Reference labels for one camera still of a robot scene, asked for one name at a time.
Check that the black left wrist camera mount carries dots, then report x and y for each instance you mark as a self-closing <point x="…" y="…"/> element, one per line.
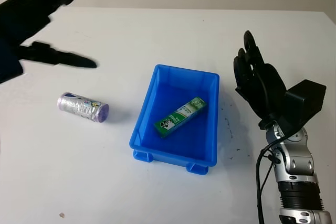
<point x="9" y="66"/>

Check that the green toothpaste box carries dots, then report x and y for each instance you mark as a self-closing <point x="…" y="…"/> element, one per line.
<point x="178" y="117"/>

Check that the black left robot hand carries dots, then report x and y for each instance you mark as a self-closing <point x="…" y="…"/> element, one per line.
<point x="26" y="16"/>

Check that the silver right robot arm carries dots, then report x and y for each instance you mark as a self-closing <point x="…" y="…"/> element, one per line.
<point x="296" y="161"/>

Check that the blue plastic tray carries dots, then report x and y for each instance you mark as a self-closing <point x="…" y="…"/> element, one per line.
<point x="147" y="140"/>

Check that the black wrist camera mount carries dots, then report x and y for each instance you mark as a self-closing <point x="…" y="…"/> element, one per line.
<point x="9" y="66"/>
<point x="305" y="100"/>

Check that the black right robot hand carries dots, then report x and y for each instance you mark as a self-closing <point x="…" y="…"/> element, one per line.
<point x="258" y="87"/>

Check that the silver purple bag roll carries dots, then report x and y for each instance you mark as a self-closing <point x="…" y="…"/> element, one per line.
<point x="78" y="107"/>

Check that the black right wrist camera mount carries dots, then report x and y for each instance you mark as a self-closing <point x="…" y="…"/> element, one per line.
<point x="305" y="100"/>

